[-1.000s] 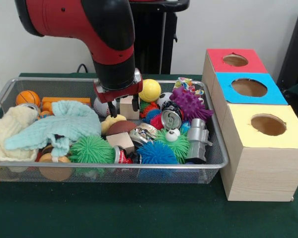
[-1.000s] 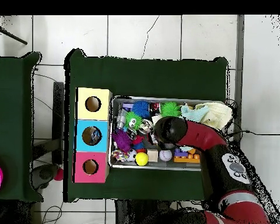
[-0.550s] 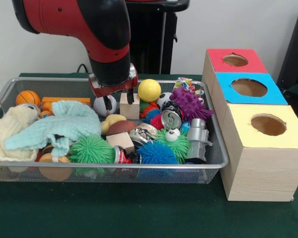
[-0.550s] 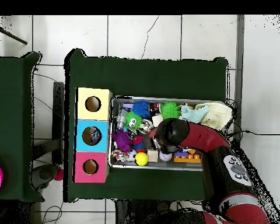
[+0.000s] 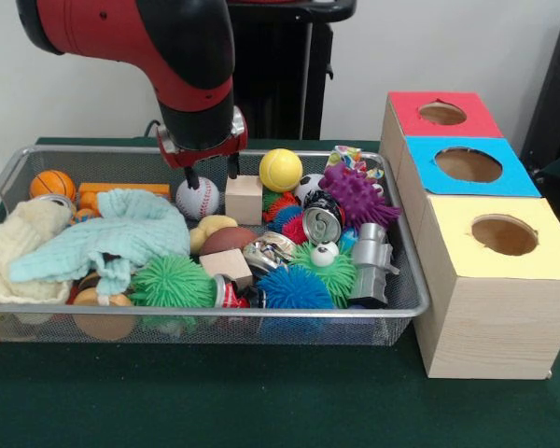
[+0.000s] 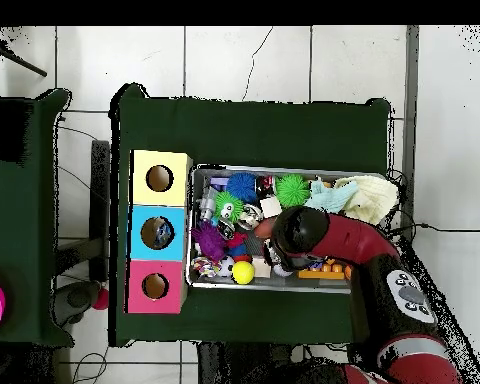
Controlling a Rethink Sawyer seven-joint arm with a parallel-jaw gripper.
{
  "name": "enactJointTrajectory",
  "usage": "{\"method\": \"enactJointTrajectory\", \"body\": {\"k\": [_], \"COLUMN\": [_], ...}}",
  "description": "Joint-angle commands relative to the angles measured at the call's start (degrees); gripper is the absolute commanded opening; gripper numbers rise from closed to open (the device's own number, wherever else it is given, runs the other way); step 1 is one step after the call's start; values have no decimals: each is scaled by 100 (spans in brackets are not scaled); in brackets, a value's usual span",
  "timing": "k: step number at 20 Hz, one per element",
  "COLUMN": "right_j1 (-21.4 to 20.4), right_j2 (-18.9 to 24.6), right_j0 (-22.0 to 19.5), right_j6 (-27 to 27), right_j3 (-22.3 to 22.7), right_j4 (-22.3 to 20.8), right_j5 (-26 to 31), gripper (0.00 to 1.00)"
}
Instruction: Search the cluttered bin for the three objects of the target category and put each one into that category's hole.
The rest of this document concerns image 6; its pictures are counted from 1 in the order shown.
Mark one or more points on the clear plastic bottle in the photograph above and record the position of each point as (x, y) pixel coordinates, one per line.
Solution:
(163, 234)

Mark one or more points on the mint green knitted cloth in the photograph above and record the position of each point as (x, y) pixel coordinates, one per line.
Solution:
(330, 198)

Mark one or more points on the cream knitted cloth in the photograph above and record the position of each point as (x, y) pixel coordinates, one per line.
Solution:
(374, 198)

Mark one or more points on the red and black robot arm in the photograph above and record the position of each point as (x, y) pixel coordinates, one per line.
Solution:
(356, 240)

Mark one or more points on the silver mesh bin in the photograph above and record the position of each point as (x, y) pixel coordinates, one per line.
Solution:
(208, 285)

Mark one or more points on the wooden three-hole box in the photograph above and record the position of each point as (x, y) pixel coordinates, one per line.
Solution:
(138, 240)

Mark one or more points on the green spiky toy with eyes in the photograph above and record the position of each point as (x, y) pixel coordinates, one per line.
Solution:
(224, 206)
(292, 190)

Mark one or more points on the blue spiky ball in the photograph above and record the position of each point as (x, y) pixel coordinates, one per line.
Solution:
(243, 186)

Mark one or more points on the plain wooden block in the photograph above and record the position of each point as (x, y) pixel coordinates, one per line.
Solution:
(271, 207)
(261, 267)

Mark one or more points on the purple spiky ball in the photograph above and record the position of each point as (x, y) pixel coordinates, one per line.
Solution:
(208, 240)

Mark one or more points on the small soccer ball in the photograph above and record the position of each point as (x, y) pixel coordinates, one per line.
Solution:
(226, 267)

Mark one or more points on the yellow ball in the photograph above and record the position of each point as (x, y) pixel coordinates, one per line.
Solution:
(243, 272)

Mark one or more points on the dark green tablecloth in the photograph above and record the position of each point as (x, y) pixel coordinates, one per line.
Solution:
(20, 200)
(244, 132)

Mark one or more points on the orange toy brick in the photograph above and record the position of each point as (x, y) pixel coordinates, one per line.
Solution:
(322, 274)

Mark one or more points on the tall black object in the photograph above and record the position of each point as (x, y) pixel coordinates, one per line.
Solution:
(100, 200)

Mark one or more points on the small red ball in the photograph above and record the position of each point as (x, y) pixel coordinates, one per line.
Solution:
(101, 299)

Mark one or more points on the dark grey rounded object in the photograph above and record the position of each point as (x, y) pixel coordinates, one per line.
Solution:
(76, 300)

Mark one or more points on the black rod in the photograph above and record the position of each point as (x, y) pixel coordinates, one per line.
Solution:
(20, 60)

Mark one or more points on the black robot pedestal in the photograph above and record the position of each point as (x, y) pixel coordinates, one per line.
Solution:
(244, 364)

